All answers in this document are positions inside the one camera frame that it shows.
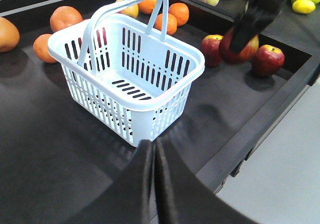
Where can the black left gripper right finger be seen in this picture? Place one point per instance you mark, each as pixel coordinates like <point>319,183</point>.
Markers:
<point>181,198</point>

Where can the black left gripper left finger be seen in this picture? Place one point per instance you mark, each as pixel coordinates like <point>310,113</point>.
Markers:
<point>126,200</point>

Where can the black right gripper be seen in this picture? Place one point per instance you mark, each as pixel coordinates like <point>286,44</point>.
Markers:
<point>247,26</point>

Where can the dark red apple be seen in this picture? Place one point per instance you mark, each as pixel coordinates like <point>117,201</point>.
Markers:
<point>230,51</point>
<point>210,49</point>
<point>267,61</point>

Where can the light blue plastic basket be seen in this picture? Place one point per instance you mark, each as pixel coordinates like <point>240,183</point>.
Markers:
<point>128,72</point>

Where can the yellow lemon upper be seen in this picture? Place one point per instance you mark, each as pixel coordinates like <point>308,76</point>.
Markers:
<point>303,6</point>

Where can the small orange lower right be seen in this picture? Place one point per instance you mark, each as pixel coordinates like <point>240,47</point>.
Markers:
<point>181,12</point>

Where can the large orange right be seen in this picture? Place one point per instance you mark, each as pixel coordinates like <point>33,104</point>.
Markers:
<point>147,6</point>

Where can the yellow orange citrus fruit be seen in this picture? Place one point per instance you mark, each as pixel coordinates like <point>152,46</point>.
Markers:
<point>132,11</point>

